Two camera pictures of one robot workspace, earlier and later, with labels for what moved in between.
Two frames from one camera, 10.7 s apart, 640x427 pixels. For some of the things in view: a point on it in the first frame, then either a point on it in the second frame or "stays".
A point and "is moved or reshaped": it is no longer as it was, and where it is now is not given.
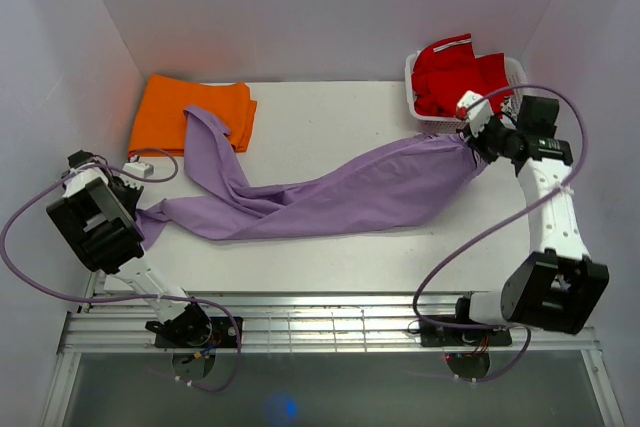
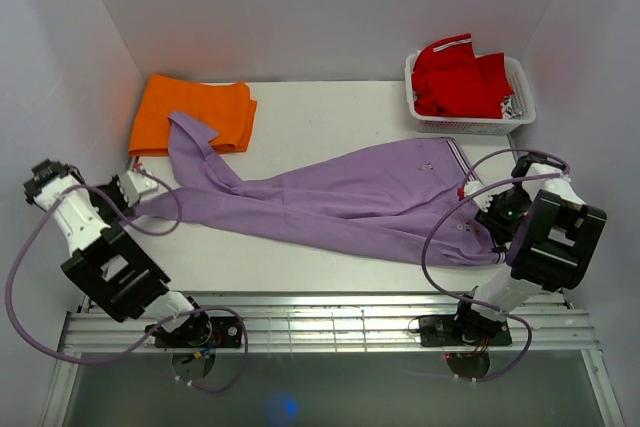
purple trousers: [367, 194] is moved or reshaped
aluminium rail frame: [116, 323] stays
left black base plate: [222, 335] stays
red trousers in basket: [446, 69] stays
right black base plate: [435, 335] stays
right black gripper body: [491, 142] to [507, 212]
